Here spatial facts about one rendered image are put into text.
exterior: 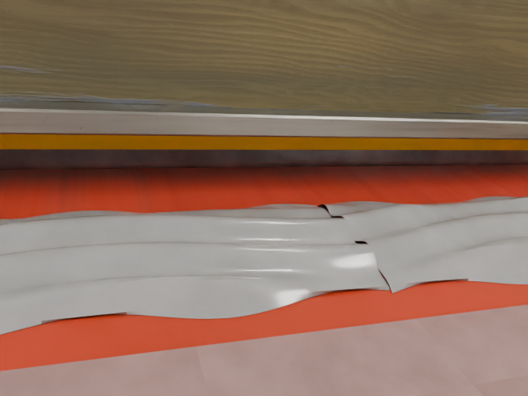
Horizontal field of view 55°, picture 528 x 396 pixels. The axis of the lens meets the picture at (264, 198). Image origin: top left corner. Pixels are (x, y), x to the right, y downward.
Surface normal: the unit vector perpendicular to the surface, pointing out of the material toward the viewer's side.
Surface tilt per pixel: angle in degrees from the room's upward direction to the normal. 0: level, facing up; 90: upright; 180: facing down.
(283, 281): 24
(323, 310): 32
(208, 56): 56
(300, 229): 3
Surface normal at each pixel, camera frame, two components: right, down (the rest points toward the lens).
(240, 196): 0.11, -0.90
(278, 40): 0.31, 0.40
